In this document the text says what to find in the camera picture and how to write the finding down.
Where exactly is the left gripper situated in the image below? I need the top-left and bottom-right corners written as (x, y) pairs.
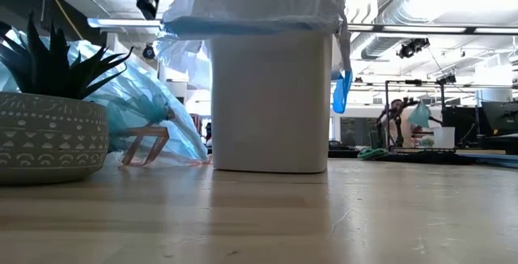
top-left (135, 0), bottom-right (161, 21)

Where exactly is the blue plastic bin liner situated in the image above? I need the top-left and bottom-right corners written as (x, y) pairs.
top-left (0, 27), bottom-right (211, 167)

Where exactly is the large white plastic bag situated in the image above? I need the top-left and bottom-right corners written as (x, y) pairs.
top-left (155, 0), bottom-right (353, 91)

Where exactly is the succulent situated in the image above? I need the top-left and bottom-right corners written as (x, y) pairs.
top-left (0, 11), bottom-right (134, 187)

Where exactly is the teal background bag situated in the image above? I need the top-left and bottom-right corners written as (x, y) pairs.
top-left (407, 100), bottom-right (432, 130)

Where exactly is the person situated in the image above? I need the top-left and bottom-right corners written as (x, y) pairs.
top-left (376, 98), bottom-right (422, 150)

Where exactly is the black glove with green cuff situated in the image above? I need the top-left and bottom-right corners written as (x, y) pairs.
top-left (356, 146), bottom-right (465, 165)

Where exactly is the white background bucket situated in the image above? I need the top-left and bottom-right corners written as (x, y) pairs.
top-left (432, 126), bottom-right (457, 150)

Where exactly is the black computer monitor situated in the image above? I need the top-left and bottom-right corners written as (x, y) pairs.
top-left (479, 100), bottom-right (518, 138)

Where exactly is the black round ceiling camera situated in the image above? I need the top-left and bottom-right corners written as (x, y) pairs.
top-left (141, 43), bottom-right (158, 61)

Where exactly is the yellow hanging cable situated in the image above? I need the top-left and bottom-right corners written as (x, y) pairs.
top-left (52, 0), bottom-right (84, 40)

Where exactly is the black ceiling rig camera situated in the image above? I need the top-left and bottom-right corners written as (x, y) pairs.
top-left (396, 36), bottom-right (431, 60)

